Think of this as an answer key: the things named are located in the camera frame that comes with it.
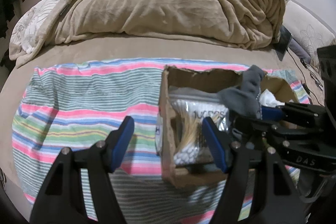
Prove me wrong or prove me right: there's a beige plush blanket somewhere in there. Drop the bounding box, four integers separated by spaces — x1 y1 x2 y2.
14 0 285 67

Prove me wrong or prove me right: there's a white floral quilt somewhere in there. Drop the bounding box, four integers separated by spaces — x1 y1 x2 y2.
9 0 60 61

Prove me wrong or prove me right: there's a white floral pillow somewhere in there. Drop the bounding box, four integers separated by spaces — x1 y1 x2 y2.
283 1 335 67

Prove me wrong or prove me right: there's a grey sock pair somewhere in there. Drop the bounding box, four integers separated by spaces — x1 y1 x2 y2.
218 65 265 119

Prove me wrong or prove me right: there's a black tablet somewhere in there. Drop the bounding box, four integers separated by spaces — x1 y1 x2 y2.
274 26 292 61

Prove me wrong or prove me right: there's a black charging cable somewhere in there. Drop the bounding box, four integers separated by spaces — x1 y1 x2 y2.
287 48 325 106

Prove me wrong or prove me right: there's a cardboard box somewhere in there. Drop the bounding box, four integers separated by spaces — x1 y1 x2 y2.
158 64 301 189

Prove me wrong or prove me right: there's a striped colourful towel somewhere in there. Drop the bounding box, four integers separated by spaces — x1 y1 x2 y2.
11 57 312 224

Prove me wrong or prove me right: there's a beige bed sheet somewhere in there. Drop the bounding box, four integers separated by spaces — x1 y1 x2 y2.
1 36 324 210

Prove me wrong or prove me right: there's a blue tissue pack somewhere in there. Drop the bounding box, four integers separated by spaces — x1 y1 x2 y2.
155 113 163 156

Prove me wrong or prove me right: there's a cotton swab bag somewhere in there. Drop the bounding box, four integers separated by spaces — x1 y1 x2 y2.
169 86 229 166

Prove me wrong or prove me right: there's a white sock bundle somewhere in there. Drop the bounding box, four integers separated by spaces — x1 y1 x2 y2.
259 89 285 107

